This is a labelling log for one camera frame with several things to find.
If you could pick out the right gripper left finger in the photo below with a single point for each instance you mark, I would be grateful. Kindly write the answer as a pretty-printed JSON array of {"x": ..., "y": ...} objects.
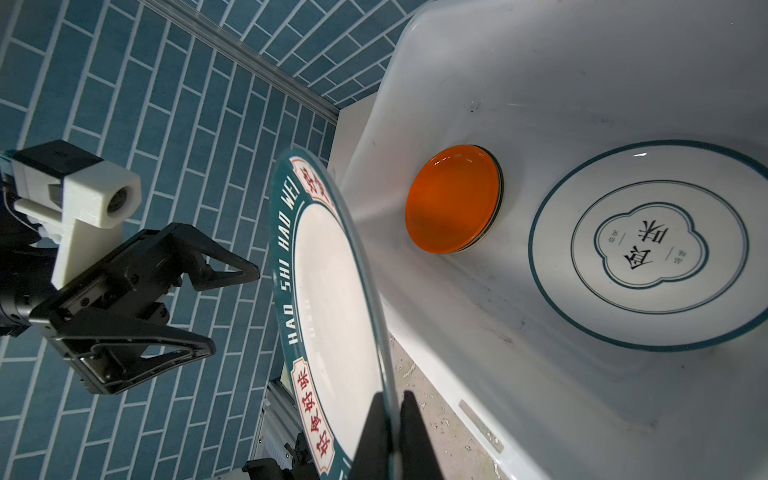
[{"x": 372, "y": 457}]

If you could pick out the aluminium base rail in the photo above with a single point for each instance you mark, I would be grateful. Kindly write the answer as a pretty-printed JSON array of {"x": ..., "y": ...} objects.
[{"x": 277, "y": 451}]

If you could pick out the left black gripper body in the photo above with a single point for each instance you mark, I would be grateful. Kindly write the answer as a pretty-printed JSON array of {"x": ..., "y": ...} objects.
[{"x": 127, "y": 282}]

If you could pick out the orange plate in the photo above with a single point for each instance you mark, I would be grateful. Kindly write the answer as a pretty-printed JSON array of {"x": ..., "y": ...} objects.
[{"x": 431, "y": 206}]

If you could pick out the white plastic bin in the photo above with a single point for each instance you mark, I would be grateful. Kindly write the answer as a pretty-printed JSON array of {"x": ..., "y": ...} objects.
[{"x": 545, "y": 86}]

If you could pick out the floral table mat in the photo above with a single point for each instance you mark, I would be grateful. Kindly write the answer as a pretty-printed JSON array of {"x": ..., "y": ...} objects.
[{"x": 459, "y": 453}]

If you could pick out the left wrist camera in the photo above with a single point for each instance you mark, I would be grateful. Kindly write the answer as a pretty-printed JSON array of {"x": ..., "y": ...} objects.
[{"x": 80, "y": 200}]

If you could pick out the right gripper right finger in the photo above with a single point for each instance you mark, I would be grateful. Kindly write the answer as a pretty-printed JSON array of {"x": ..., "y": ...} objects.
[{"x": 419, "y": 461}]

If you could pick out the white plate black pattern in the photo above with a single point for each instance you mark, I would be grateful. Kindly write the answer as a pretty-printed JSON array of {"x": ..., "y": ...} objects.
[{"x": 656, "y": 246}]

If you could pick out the green rimmed white plate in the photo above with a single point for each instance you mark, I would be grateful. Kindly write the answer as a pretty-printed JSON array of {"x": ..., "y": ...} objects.
[{"x": 330, "y": 318}]

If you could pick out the green patterned plate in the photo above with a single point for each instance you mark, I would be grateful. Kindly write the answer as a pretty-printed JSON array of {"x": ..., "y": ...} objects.
[{"x": 481, "y": 191}]

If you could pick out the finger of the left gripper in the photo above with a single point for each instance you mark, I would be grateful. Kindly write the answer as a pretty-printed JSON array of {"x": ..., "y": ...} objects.
[
  {"x": 112, "y": 352},
  {"x": 204, "y": 258}
]

